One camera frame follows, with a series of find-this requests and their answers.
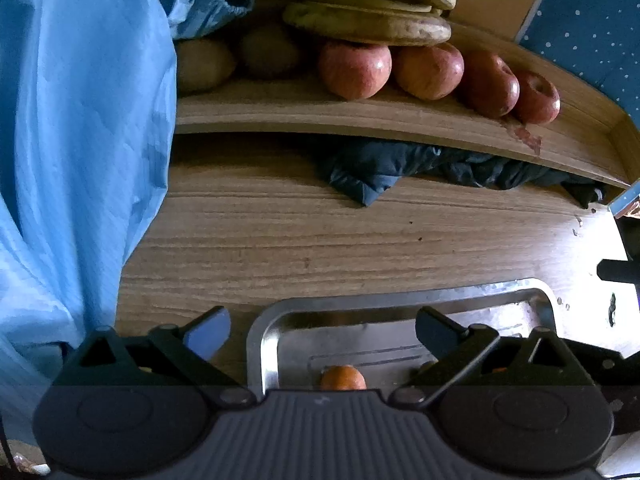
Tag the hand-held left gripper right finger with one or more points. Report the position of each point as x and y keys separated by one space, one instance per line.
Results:
x=440 y=332

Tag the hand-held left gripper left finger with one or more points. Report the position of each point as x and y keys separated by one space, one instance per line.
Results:
x=207 y=332

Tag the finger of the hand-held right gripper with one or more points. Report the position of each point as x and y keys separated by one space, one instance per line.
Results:
x=620 y=271
x=622 y=385

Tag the metal tray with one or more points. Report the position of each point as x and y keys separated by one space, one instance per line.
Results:
x=375 y=335

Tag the orange tomato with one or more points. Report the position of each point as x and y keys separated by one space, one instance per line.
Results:
x=342 y=379

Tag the dark blue cloth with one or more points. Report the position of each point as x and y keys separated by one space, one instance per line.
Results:
x=380 y=170

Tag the red apple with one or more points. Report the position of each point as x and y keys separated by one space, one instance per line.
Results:
x=490 y=85
x=427 y=71
x=354 y=70
x=537 y=97

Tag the light blue garment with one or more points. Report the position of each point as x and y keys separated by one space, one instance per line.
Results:
x=75 y=160

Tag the wooden shelf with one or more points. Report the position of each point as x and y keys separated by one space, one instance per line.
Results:
x=350 y=115

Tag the blue white-dotted fabric wardrobe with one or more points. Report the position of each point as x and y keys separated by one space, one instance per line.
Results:
x=590 y=20

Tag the brown kiwi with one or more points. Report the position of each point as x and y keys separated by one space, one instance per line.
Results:
x=270 y=51
x=202 y=65

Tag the banana bunch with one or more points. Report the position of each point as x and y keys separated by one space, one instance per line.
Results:
x=370 y=0

